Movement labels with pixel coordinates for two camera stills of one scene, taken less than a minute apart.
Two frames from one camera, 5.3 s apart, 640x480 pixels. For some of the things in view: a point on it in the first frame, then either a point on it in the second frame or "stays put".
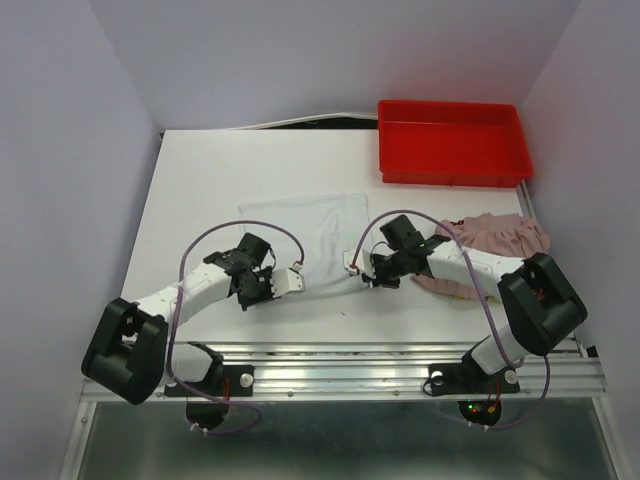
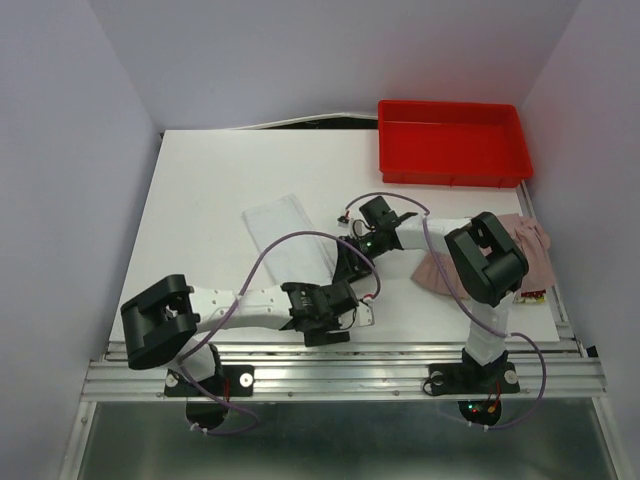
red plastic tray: (452, 144) stays put
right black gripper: (379, 280) to (349, 265)
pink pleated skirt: (512, 235) stays put
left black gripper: (266, 274) to (326, 334)
